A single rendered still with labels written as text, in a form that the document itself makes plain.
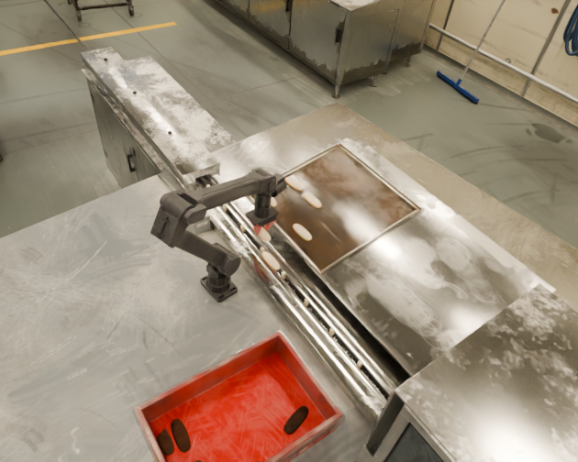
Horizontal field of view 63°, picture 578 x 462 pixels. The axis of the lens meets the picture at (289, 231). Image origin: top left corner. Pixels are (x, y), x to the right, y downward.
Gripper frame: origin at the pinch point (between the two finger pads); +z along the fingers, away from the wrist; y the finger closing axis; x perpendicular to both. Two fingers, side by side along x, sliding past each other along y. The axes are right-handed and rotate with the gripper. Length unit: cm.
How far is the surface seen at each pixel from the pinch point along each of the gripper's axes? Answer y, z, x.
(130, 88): 0, 3, -121
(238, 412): 40, 10, 50
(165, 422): 59, 10, 41
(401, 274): -31, 2, 43
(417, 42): -319, 74, -193
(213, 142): -20, 13, -73
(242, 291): 16.1, 11.3, 13.0
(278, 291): 7.0, 7.3, 21.8
